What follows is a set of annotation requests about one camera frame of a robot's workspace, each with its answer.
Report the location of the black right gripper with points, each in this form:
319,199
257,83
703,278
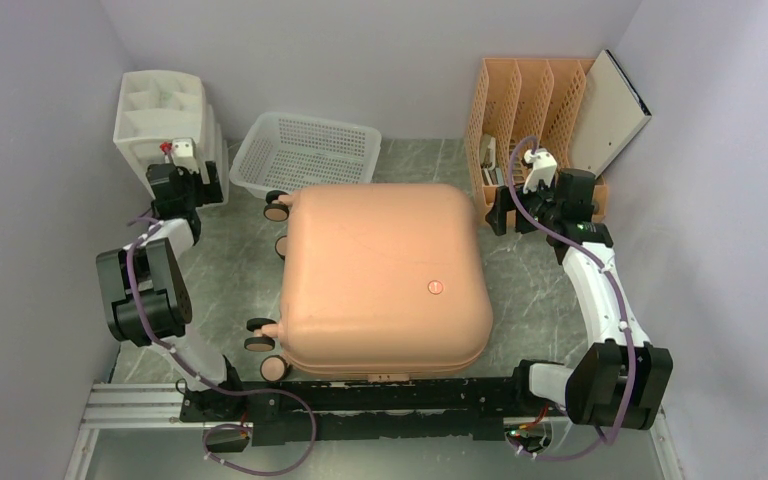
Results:
504,202

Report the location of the black suitcase wheel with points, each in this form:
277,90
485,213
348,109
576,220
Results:
264,338
278,204

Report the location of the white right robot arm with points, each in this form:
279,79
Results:
622,378

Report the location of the orange plastic file rack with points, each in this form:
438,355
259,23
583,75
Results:
515,98

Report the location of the white plastic mesh basket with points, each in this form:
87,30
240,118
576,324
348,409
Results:
288,152

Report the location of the white plastic drawer organizer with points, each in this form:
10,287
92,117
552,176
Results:
158,106

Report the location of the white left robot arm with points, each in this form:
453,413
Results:
145,300

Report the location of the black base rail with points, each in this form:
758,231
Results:
483,408

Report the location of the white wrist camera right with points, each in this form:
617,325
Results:
542,168

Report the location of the pink hard-shell suitcase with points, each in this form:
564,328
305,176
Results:
381,279

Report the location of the white flat board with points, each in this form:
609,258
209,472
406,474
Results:
611,114

